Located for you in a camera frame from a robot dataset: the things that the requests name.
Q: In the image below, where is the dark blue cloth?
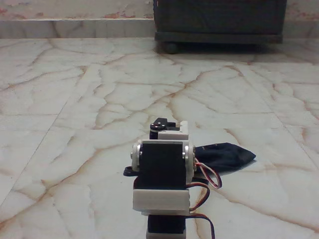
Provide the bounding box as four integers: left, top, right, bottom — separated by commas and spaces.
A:
193, 142, 257, 179

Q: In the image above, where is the round dark cabinet foot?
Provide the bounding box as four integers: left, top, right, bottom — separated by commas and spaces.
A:
163, 42, 178, 54

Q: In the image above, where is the dark wooden cabinet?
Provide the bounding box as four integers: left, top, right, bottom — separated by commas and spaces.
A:
153, 0, 286, 48

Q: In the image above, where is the black ring loop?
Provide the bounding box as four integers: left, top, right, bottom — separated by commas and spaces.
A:
123, 166, 140, 177

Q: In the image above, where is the red white servo cable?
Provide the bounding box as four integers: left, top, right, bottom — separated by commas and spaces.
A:
193, 159, 222, 190

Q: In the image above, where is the red black servo cable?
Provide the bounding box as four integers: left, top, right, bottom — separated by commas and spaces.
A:
185, 180, 216, 239

